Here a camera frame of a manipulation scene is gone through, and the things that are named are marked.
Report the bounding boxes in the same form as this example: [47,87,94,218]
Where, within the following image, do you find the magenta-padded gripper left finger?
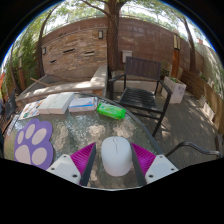
[46,142,97,187]

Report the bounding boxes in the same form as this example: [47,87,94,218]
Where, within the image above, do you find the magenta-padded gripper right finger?
[130,142,179,187]

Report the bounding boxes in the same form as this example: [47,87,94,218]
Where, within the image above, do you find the white computer mouse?
[100,135,133,177]

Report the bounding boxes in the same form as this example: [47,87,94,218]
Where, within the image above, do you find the purple paw-shaped mouse pad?
[13,118,54,171]

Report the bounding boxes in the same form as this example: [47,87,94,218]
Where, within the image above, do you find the black metal armchair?
[0,91,18,134]
[164,140,223,159]

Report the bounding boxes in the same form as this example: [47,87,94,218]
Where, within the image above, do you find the small white and blue box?
[68,96,99,113]

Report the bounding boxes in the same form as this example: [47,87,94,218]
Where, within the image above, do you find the green wipes pack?
[96,102,127,120]

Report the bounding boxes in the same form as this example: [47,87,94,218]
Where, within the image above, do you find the flat white box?
[37,93,60,115]
[49,92,76,115]

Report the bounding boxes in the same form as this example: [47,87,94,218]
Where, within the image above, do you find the dark slatted armchair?
[108,56,173,138]

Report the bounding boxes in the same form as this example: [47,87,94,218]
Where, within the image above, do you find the colourful printed sheet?
[18,99,46,121]

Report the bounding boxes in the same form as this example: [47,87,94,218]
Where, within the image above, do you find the stone fountain basin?
[15,63,109,103]

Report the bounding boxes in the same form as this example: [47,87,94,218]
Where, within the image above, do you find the white planter box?
[160,76,187,104]

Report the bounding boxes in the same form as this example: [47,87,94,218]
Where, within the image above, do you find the white number plate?
[6,114,21,136]

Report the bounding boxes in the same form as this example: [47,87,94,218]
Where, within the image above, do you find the wooden stick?
[30,77,51,88]

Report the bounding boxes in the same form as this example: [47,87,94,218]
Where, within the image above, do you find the white utility box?
[121,49,133,64]

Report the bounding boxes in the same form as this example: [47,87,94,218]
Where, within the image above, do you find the slim curved tree trunk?
[182,16,198,73]
[35,9,54,78]

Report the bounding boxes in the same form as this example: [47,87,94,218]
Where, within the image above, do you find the thick tree trunk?
[105,0,121,73]

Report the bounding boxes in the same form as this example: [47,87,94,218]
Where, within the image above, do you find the wooden lamp post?
[171,29,182,78]
[17,51,27,91]

